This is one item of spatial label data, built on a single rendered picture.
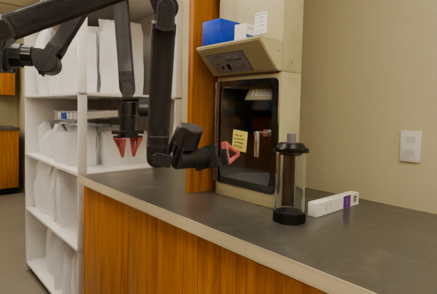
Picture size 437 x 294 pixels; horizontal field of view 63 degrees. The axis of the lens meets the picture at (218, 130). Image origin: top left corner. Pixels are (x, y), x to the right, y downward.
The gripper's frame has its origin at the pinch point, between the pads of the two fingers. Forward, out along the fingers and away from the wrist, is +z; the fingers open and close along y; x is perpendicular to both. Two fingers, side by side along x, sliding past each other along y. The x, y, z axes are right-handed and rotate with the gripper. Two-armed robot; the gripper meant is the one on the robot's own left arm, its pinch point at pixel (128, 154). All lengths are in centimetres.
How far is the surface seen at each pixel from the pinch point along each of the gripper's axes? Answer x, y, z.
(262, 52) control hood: -44, 25, -35
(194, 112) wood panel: -8.6, 24.4, -15.6
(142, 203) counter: -7.0, 1.7, 17.5
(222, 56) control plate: -26, 24, -36
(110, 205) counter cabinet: 25.6, 4.6, 25.5
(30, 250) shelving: 179, 10, 93
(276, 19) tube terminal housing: -43, 33, -47
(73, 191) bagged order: 112, 20, 37
